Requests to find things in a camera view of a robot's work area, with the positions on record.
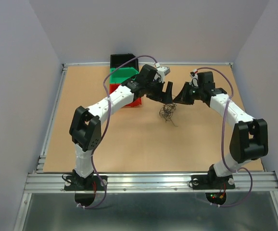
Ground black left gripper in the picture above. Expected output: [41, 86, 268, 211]
[145, 77, 173, 104]

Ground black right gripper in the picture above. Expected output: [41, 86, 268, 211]
[173, 82, 203, 105]

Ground black grey cable bundle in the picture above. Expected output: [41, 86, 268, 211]
[158, 102, 178, 128]

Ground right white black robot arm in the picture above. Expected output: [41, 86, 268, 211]
[173, 68, 268, 188]

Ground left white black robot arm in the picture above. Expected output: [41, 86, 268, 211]
[69, 63, 173, 190]

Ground green plastic bin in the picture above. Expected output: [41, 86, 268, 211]
[110, 67, 139, 84]

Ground red plastic bin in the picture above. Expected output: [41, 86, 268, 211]
[109, 83, 142, 108]

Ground black plastic bin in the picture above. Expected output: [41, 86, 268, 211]
[110, 53, 139, 71]

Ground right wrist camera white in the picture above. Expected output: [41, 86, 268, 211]
[190, 69, 199, 87]

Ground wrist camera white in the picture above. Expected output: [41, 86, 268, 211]
[190, 69, 199, 87]
[154, 63, 171, 83]

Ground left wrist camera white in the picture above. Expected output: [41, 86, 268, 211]
[154, 63, 171, 83]

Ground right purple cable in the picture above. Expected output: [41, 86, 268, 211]
[193, 67, 253, 208]

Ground purple cable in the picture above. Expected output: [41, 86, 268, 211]
[193, 67, 253, 208]
[76, 55, 161, 209]

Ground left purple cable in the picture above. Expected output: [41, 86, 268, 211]
[76, 55, 161, 209]

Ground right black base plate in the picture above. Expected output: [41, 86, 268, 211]
[189, 174, 235, 190]

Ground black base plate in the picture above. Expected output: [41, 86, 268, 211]
[189, 174, 235, 190]
[62, 175, 108, 192]

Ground aluminium frame rail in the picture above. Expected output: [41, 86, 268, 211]
[24, 171, 278, 193]

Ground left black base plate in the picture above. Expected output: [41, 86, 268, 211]
[62, 175, 108, 192]

